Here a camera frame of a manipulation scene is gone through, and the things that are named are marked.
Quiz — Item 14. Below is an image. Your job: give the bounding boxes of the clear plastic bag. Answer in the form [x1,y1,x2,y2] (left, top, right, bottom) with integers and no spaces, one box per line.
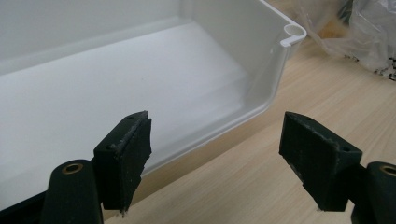
[292,0,396,82]

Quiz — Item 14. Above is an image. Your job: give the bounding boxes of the white plastic bin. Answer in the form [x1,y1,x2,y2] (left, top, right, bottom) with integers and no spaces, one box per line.
[0,0,307,213]

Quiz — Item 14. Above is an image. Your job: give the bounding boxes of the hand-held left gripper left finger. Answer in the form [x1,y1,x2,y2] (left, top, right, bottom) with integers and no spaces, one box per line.
[92,110,153,216]

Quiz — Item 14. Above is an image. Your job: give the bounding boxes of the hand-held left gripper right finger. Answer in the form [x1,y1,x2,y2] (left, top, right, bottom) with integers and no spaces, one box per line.
[278,111,364,213]

